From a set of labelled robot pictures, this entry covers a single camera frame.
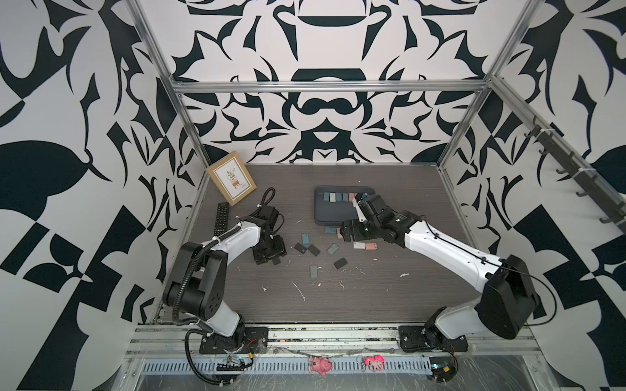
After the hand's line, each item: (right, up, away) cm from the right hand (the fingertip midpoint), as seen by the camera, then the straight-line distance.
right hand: (350, 225), depth 84 cm
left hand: (-27, -11, +7) cm, 30 cm away
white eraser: (+5, -9, +9) cm, 14 cm away
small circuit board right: (+25, -39, -13) cm, 48 cm away
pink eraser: (+9, -9, +9) cm, 16 cm away
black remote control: (-50, +1, +15) cm, 52 cm away
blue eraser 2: (-2, +9, +24) cm, 25 cm away
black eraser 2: (-26, -14, +6) cm, 30 cm away
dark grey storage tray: (-3, +3, +18) cm, 19 cm away
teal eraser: (-6, -3, +12) cm, 14 cm away
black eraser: (-3, -15, +5) cm, 16 cm away
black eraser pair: (-17, -10, +9) cm, 22 cm away
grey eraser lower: (-13, -17, +3) cm, 21 cm away
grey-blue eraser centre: (-5, -10, +9) cm, 15 cm away
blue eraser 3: (-16, -7, +10) cm, 20 cm away
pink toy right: (+5, -37, -14) cm, 40 cm away
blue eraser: (-7, +9, +24) cm, 26 cm away
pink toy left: (-10, -37, -16) cm, 41 cm away
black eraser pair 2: (-12, -11, +9) cm, 19 cm away
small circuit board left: (-36, -39, -12) cm, 55 cm away
